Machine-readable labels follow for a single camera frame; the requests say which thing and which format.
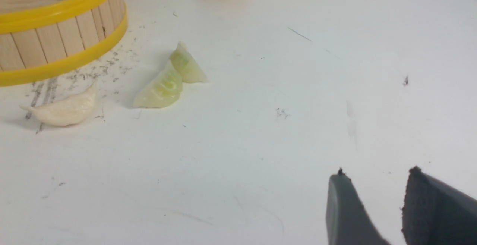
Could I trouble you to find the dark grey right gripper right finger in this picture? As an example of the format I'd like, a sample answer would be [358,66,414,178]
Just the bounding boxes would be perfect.
[402,167,477,245]

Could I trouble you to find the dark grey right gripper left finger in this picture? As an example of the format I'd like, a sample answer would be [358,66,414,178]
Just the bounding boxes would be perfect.
[326,168,389,245]

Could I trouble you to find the pale green white dumpling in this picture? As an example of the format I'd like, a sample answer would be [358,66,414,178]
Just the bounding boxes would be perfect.
[169,41,208,84]

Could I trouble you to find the bamboo steamer tray yellow rims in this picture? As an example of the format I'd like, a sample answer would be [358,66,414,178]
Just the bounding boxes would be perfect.
[0,0,127,86]

